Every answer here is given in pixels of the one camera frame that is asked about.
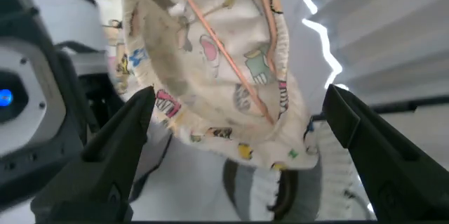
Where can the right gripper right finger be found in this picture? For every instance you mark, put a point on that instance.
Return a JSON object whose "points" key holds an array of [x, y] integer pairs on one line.
{"points": [[393, 168]]}

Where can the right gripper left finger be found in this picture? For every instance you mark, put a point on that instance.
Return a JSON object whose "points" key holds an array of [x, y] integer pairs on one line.
{"points": [[105, 168]]}

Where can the pink clothes hanger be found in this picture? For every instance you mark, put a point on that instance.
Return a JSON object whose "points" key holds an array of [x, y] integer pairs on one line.
{"points": [[217, 43]]}

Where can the cream printed garment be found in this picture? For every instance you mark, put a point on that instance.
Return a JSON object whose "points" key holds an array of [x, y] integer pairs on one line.
{"points": [[231, 17]]}

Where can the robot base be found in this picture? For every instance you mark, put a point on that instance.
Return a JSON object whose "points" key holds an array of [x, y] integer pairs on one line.
{"points": [[38, 76]]}

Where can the white laundry basket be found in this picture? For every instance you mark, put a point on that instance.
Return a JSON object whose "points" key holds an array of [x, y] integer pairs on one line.
{"points": [[263, 192]]}

